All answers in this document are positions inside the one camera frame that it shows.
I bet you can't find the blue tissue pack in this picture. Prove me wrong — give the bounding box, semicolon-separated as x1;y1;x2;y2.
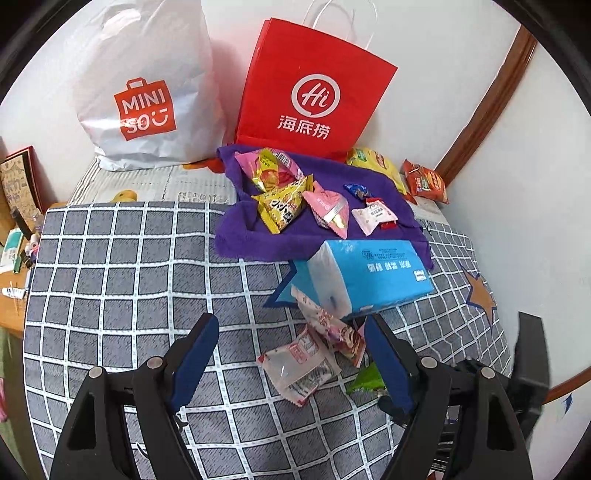
291;239;435;321

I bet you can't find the red paper bag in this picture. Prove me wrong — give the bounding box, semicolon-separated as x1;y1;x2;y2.
234;0;399;163

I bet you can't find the wooden wall trim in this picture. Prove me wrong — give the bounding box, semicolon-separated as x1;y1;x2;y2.
547;362;587;408
434;25;539;183

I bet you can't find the yellow barcode snack packet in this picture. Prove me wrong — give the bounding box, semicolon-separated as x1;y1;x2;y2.
256;148;305;188

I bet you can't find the white red snack packet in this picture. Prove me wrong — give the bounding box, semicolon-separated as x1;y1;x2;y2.
257;325;342;407

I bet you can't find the yellow green snack packet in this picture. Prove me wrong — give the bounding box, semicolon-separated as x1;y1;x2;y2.
346;147;409;195

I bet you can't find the pink patterned snack packet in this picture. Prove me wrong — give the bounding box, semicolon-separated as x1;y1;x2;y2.
291;288;368;367

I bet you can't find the wooden desk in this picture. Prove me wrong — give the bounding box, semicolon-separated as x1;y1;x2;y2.
0;198;61;333

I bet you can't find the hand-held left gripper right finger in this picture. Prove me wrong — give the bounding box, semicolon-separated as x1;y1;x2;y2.
364;313;534;480

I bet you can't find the purple towel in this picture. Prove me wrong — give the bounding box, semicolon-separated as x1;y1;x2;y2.
215;144;435;271

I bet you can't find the fruit print cloth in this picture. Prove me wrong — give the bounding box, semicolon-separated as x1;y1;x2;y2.
69;157;241;206

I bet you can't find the red orange snack packet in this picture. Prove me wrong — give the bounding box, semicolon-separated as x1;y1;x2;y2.
399;159;450;205

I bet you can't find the yellow black print snack packet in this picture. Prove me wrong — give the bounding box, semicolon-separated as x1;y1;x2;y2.
252;174;315;234

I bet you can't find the grey checkered blanket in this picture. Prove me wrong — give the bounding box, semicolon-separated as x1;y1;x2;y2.
21;200;513;480

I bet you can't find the white green tube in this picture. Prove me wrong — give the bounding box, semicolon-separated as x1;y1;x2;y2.
0;228;28;273

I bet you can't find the white pink candy packet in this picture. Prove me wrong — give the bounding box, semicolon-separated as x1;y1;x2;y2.
352;197;399;237

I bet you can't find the pink triangular snack packet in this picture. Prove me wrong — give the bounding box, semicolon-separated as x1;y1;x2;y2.
302;181;352;240

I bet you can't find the white plastic shopping bag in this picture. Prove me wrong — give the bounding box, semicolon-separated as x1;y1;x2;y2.
74;0;227;172

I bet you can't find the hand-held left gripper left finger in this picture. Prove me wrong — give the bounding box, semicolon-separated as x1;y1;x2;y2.
48;313;220;480

